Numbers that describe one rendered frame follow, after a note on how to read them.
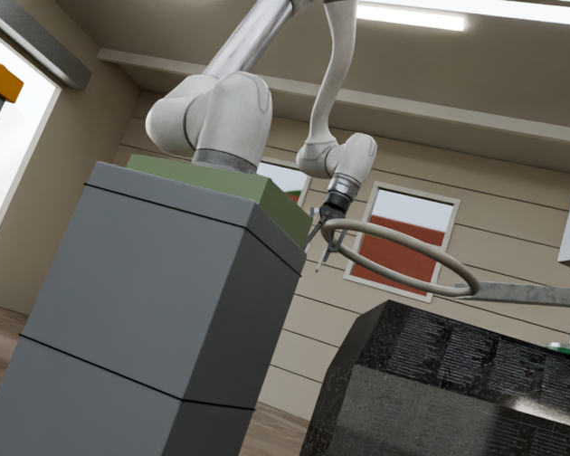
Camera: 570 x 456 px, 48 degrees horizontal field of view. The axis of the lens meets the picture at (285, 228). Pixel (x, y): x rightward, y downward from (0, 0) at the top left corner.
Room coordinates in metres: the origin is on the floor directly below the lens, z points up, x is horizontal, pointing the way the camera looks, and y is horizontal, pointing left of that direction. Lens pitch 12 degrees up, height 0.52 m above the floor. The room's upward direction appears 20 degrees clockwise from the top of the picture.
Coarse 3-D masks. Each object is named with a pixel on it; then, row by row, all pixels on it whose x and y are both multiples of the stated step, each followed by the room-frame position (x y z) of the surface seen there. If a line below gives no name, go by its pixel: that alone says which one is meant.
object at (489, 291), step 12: (480, 288) 1.80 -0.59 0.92; (492, 288) 1.81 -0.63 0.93; (504, 288) 1.81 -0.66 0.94; (516, 288) 1.82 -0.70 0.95; (528, 288) 1.82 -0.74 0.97; (540, 288) 1.82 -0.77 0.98; (552, 288) 1.83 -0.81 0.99; (564, 288) 1.83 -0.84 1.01; (480, 300) 1.92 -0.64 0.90; (492, 300) 1.90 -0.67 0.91; (504, 300) 1.87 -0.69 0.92; (516, 300) 1.82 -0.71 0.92; (528, 300) 1.82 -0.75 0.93; (540, 300) 1.83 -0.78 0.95; (552, 300) 1.83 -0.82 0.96; (564, 300) 1.83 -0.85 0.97
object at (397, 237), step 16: (336, 224) 1.72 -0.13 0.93; (352, 224) 1.66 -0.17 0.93; (368, 224) 1.63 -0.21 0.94; (336, 240) 1.95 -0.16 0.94; (400, 240) 1.60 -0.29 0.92; (416, 240) 1.59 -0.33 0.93; (352, 256) 2.02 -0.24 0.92; (432, 256) 1.60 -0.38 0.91; (448, 256) 1.60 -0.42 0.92; (384, 272) 2.05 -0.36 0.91; (464, 272) 1.64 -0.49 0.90; (416, 288) 2.02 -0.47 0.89; (432, 288) 1.98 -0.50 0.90; (448, 288) 1.93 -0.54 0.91; (464, 288) 1.85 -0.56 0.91
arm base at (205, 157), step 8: (200, 152) 1.42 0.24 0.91; (208, 152) 1.40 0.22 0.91; (216, 152) 1.39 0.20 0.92; (192, 160) 1.44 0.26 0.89; (200, 160) 1.41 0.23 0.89; (208, 160) 1.40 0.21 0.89; (216, 160) 1.39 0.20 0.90; (224, 160) 1.39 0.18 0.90; (232, 160) 1.39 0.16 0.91; (240, 160) 1.40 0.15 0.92; (224, 168) 1.37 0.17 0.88; (232, 168) 1.39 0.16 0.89; (240, 168) 1.40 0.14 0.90; (248, 168) 1.42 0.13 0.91; (256, 168) 1.45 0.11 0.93
